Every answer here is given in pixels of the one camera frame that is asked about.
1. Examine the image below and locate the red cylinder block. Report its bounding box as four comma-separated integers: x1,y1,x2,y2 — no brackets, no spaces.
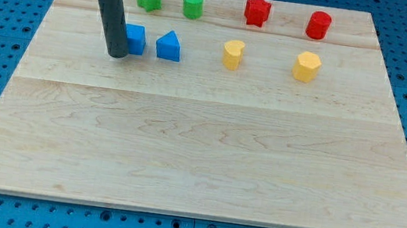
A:
305,10,333,40

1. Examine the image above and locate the light wooden board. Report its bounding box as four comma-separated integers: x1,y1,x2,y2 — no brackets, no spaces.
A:
0,0,407,228

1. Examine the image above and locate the green cylinder block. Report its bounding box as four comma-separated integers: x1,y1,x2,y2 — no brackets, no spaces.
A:
182,0,204,20

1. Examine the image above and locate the yellow heart block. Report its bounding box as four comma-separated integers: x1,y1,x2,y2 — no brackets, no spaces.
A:
222,40,245,71

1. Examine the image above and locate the blue triangle block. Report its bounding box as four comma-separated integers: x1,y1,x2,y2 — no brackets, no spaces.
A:
156,30,180,62

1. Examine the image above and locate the red star block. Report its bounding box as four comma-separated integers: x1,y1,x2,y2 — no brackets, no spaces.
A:
244,0,272,27

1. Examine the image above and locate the yellow hexagon block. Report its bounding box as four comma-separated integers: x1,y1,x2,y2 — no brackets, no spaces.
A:
291,51,322,83

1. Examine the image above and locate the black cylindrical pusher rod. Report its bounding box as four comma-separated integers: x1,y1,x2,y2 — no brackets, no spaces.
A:
98,0,129,59

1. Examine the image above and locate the blue cube block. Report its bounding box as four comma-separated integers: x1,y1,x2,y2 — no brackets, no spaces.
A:
126,23,146,55

